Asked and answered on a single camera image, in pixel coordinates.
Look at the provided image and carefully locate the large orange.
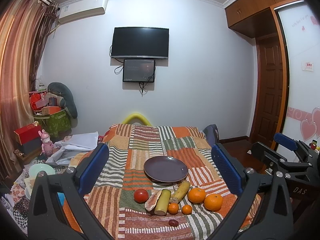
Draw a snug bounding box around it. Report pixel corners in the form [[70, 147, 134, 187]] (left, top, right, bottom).
[[188, 187, 206, 204], [203, 194, 223, 211]]

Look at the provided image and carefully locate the small tangerine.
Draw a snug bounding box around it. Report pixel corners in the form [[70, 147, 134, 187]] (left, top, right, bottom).
[[168, 203, 179, 215], [181, 205, 193, 215]]

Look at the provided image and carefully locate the red tomato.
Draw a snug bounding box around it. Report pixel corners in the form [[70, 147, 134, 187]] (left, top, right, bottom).
[[133, 189, 149, 203]]

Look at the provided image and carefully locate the yellow sugarcane piece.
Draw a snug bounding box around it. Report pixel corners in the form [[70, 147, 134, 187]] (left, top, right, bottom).
[[169, 180, 190, 204]]

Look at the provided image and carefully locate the green sugarcane piece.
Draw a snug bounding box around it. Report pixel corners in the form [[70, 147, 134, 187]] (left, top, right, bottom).
[[154, 189, 171, 216]]

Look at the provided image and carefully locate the light green bowl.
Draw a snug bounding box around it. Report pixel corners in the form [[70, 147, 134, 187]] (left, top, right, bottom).
[[28, 163, 56, 178]]

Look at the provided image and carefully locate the wooden door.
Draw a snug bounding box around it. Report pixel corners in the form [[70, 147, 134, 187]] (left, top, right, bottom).
[[251, 36, 283, 147]]

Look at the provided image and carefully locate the pink rabbit toy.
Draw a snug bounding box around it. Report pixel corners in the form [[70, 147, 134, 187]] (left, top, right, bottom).
[[38, 129, 53, 158]]

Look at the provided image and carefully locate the white cloth pile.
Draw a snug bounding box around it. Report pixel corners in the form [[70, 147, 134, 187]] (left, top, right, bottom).
[[46, 132, 99, 166]]

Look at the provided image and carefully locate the blue backpack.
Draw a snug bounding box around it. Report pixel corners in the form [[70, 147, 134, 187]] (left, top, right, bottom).
[[203, 124, 220, 147]]

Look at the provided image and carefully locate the red gift box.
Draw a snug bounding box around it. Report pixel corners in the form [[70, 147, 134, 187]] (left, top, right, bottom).
[[14, 124, 42, 145]]

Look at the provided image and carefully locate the green patterned box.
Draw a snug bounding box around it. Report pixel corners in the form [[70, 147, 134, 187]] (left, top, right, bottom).
[[34, 109, 71, 138]]

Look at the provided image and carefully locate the patchwork striped blanket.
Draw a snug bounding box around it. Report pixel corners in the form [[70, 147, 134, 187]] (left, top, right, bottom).
[[62, 123, 262, 240]]

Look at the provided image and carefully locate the purple ceramic plate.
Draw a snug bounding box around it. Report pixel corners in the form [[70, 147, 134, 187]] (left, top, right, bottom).
[[144, 156, 188, 183]]

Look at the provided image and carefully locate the grey neck pillow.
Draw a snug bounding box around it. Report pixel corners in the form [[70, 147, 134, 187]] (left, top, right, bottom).
[[47, 82, 78, 119]]

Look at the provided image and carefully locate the white sliding wardrobe door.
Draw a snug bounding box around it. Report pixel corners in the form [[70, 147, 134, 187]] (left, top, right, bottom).
[[276, 1, 319, 145]]

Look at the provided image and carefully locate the wooden overhead cabinet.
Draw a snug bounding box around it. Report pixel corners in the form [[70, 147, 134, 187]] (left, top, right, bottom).
[[225, 0, 288, 38]]

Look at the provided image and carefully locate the striped brown curtain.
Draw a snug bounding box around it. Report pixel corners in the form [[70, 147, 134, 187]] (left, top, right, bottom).
[[1, 0, 58, 181]]

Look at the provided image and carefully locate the white air conditioner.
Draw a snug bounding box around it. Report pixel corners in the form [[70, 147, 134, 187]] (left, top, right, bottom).
[[58, 0, 108, 24]]

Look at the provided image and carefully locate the yellow foam ring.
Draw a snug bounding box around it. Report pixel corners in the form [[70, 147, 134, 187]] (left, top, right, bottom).
[[121, 112, 153, 127]]

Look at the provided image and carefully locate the small wall monitor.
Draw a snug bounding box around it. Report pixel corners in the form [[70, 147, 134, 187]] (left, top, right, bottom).
[[123, 59, 156, 83]]

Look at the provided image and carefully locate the wall mounted black television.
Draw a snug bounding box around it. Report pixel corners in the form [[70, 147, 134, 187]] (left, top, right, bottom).
[[111, 27, 169, 59]]

